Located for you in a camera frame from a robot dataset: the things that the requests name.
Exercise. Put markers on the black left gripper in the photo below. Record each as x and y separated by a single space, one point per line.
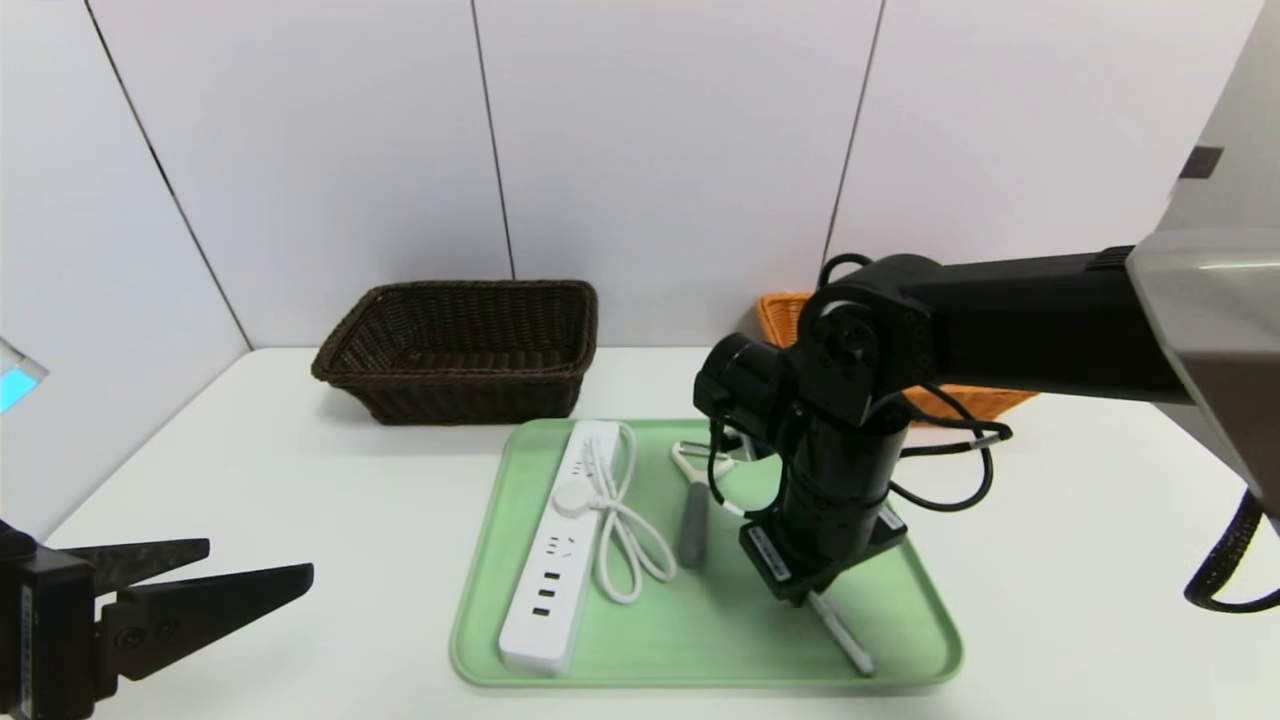
45 630

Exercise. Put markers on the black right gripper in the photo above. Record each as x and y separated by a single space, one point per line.
775 562

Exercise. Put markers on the white pen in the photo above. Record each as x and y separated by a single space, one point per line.
845 635

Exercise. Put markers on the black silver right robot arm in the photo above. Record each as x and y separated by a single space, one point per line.
1020 320

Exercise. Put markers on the orange wicker basket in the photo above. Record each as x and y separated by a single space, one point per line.
780 315

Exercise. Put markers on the dark brown wicker basket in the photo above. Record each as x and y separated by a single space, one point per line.
450 395

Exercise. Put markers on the green plastic tray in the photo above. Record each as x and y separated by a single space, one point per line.
620 650

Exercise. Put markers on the dark wall fixture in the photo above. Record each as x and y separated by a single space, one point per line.
1201 162

